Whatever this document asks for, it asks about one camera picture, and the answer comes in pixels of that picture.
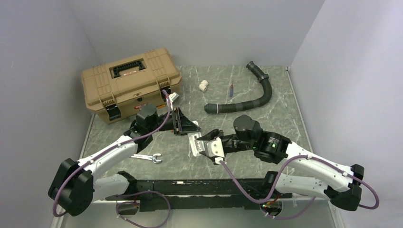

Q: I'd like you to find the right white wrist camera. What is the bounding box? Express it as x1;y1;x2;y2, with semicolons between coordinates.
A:
205;137;225;165

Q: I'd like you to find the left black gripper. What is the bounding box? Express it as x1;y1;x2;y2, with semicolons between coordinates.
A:
148;107;202;136

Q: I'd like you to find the black corrugated hose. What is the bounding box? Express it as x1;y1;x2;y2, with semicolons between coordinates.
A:
204;61;273;114

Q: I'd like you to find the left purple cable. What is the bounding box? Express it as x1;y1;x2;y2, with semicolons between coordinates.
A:
52;90;173;219

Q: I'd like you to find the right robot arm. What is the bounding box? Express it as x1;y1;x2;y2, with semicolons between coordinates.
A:
197;115;364;211

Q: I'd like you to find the white remote control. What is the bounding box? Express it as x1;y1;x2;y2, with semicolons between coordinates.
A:
187;130;205;157

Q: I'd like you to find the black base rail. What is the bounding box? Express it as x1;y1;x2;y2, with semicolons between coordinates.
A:
105;178;292;212

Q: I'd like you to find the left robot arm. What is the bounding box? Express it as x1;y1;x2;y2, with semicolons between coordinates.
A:
48;104;201;217

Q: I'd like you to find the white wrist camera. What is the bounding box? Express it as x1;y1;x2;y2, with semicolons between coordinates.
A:
205;137;225;165
167;92;179;107

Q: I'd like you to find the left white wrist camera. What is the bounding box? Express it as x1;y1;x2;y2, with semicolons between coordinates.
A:
167;92;179;107

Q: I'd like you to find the tan plastic toolbox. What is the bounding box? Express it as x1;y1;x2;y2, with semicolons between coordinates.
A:
81;48;182;124

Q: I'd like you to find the silver open-end wrench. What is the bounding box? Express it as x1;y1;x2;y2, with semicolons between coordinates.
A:
131;153;163;164

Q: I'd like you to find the white pipe fitting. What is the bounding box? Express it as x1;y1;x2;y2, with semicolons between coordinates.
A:
199;80;209;92

